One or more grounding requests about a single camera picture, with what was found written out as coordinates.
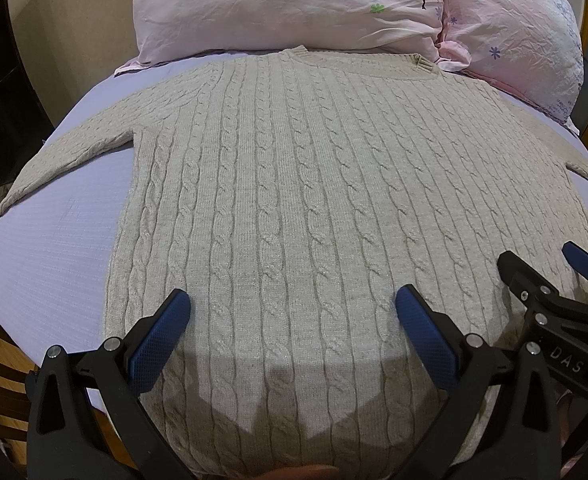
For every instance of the beige cable-knit sweater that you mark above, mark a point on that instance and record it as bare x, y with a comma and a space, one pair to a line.
291, 195

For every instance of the lavender bed sheet mattress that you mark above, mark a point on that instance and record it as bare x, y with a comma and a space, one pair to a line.
55, 251

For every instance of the pink floral pillow right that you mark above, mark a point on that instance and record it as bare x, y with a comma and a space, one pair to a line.
530, 49

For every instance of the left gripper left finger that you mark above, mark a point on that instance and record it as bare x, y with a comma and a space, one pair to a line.
64, 438

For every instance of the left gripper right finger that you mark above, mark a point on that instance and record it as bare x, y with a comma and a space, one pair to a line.
522, 437

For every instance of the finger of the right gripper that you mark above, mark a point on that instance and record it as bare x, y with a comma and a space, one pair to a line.
536, 294
577, 258

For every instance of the pink floral pillow left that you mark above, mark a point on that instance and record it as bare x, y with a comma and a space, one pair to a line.
167, 30

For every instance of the pink floral pillow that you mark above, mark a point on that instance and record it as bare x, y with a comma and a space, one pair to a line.
530, 49
167, 30

